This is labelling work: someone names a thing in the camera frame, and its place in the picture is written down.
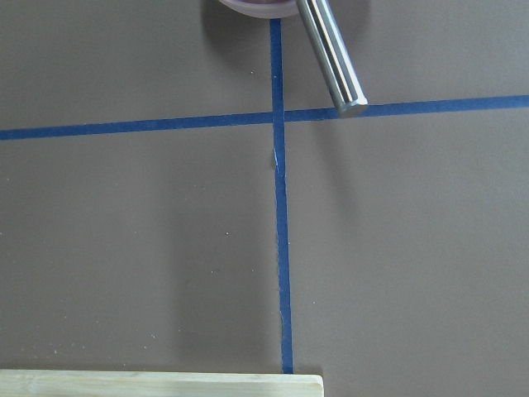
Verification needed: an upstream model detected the metal scoop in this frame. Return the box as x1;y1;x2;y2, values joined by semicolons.
296;0;369;118

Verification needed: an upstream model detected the wooden cutting board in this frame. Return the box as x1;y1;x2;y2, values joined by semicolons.
1;369;325;396

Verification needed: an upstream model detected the pink bowl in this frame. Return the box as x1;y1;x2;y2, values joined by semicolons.
220;0;298;19

